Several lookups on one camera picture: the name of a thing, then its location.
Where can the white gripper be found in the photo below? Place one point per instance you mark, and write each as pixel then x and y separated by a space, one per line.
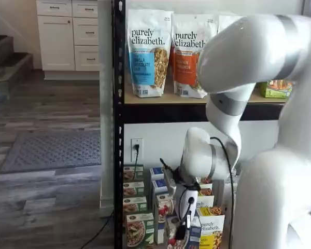
pixel 193 211

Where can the blue white flax oatmeal box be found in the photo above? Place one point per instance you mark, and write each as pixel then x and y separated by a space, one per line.
pixel 193 234
pixel 163 207

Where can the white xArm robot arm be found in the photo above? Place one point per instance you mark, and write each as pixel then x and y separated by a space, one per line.
pixel 248 52

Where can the yellow purely elizabeth granola box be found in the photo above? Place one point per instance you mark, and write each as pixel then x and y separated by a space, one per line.
pixel 207 185
pixel 206 192
pixel 210 225

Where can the green apple cinnamon oatmeal box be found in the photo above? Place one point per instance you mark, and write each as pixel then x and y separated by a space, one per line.
pixel 132 189
pixel 132 172
pixel 133 205
pixel 138 230

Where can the blue purely elizabeth granola box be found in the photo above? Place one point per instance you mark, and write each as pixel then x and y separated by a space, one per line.
pixel 158 184
pixel 156 171

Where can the wooden shelf board with bags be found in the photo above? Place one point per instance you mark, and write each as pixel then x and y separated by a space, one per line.
pixel 171 99

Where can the green Bobo's apple pie box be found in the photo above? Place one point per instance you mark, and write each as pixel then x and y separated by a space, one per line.
pixel 274 89

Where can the grey patterned floor mat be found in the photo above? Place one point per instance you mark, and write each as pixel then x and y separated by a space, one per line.
pixel 54 151

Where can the orange label granola bag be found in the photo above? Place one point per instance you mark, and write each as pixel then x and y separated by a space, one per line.
pixel 186 64

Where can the blue label granola bag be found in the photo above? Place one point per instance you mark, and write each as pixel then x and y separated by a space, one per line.
pixel 145 64

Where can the red label granola bag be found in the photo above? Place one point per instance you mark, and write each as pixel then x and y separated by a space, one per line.
pixel 226 22

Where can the white kitchen cabinet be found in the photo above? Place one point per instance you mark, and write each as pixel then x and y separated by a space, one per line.
pixel 57 41

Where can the carpeted staircase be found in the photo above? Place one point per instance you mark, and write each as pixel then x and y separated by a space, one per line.
pixel 10 59

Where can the white wall outlet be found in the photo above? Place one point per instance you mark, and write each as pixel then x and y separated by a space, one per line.
pixel 140 153

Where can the black metal shelf frame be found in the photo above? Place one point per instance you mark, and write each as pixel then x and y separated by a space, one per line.
pixel 118 116

